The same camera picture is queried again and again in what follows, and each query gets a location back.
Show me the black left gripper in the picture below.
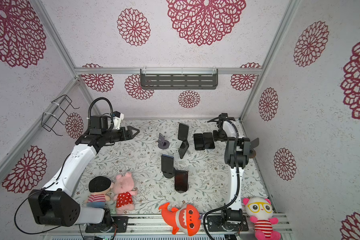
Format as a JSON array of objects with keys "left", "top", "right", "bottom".
[{"left": 102, "top": 125, "right": 140, "bottom": 144}]

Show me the teal-edged black phone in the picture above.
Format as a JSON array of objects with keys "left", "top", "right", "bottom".
[{"left": 178, "top": 123, "right": 189, "bottom": 142}]

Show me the blue-edged black phone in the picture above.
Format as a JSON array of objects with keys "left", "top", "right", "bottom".
[{"left": 203, "top": 133, "right": 215, "bottom": 150}]

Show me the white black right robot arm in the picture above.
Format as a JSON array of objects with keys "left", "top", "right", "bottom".
[{"left": 212, "top": 113, "right": 251, "bottom": 224}]

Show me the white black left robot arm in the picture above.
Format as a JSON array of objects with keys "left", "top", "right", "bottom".
[{"left": 28, "top": 115, "right": 140, "bottom": 227}]

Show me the grey round phone stand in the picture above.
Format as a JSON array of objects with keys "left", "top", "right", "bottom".
[{"left": 158, "top": 134, "right": 170, "bottom": 150}]

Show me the black folding phone stand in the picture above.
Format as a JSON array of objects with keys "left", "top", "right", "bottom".
[{"left": 178, "top": 140, "right": 189, "bottom": 159}]

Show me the black phone reddish screen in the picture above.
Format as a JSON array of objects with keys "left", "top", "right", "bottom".
[{"left": 175, "top": 170, "right": 189, "bottom": 190}]

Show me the black slab phone stand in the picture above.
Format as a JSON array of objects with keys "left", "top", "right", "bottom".
[{"left": 163, "top": 168, "right": 176, "bottom": 179}]

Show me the pink pig plush toy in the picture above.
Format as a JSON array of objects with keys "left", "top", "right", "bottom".
[{"left": 113, "top": 172, "right": 138, "bottom": 215}]

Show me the black-haired boy plush doll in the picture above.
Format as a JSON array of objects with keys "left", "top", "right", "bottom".
[{"left": 86, "top": 176, "right": 114, "bottom": 209}]

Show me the white pink glasses plush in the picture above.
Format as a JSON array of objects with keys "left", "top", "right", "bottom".
[{"left": 243, "top": 197, "right": 281, "bottom": 240}]

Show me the red shark plush toy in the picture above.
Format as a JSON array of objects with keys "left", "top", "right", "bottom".
[{"left": 159, "top": 203, "right": 202, "bottom": 237}]

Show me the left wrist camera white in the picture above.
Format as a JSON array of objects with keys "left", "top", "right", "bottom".
[{"left": 112, "top": 111, "right": 124, "bottom": 130}]

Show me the right black corrugated cable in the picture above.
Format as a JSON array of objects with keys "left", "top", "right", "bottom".
[{"left": 202, "top": 115, "right": 241, "bottom": 240}]

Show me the black corrugated cable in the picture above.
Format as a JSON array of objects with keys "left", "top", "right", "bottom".
[
  {"left": 87, "top": 96, "right": 115, "bottom": 121},
  {"left": 202, "top": 115, "right": 241, "bottom": 240}
]

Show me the left black corrugated cable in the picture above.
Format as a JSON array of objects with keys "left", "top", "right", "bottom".
[{"left": 87, "top": 96, "right": 115, "bottom": 121}]

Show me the grey wall shelf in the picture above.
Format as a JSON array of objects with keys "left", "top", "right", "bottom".
[{"left": 140, "top": 69, "right": 219, "bottom": 90}]

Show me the black wire wall rack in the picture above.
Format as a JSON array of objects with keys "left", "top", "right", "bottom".
[{"left": 40, "top": 95, "right": 79, "bottom": 137}]

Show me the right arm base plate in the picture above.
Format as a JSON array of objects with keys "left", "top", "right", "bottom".
[{"left": 206, "top": 215, "right": 249, "bottom": 232}]

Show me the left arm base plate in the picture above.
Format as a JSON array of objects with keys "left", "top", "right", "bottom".
[{"left": 85, "top": 216, "right": 129, "bottom": 233}]

